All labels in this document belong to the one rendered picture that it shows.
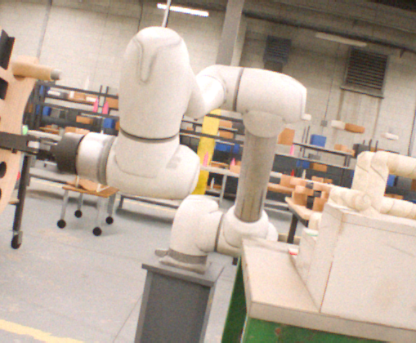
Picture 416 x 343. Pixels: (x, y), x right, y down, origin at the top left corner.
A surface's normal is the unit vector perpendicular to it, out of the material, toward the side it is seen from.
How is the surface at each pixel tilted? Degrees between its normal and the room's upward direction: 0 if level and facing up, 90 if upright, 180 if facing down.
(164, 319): 90
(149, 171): 108
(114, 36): 90
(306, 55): 90
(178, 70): 91
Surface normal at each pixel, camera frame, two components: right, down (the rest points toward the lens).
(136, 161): -0.15, 0.39
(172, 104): 0.58, 0.44
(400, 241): -0.07, 0.04
